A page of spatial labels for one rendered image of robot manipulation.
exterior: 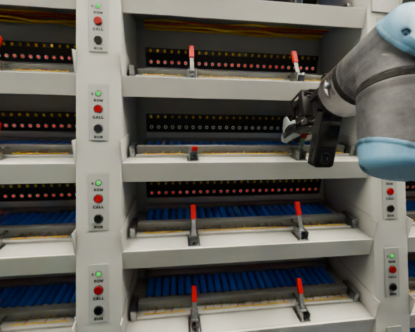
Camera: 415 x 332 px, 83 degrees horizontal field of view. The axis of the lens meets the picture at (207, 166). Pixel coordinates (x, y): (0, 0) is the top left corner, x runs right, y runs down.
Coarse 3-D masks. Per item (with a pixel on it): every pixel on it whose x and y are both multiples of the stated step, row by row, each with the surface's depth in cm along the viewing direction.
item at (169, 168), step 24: (120, 144) 50; (144, 168) 52; (168, 168) 53; (192, 168) 54; (216, 168) 54; (240, 168) 55; (264, 168) 56; (288, 168) 57; (312, 168) 57; (336, 168) 58
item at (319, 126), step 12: (324, 120) 46; (336, 120) 46; (312, 132) 48; (324, 132) 46; (336, 132) 47; (312, 144) 48; (324, 144) 47; (336, 144) 47; (312, 156) 48; (324, 156) 47
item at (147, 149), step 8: (296, 144) 65; (304, 144) 65; (144, 152) 58; (152, 152) 58; (160, 152) 58; (168, 152) 59; (176, 152) 59; (184, 152) 59; (200, 152) 60; (208, 152) 60; (216, 152) 60; (224, 152) 61; (232, 152) 61; (240, 152) 61; (248, 152) 62; (256, 152) 62; (264, 152) 62; (272, 152) 62; (280, 152) 63; (288, 152) 63; (336, 152) 63
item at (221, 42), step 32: (0, 32) 68; (32, 32) 69; (64, 32) 70; (160, 32) 73; (192, 32) 74; (320, 64) 79; (0, 96) 67; (32, 96) 68; (64, 96) 69; (320, 192) 78
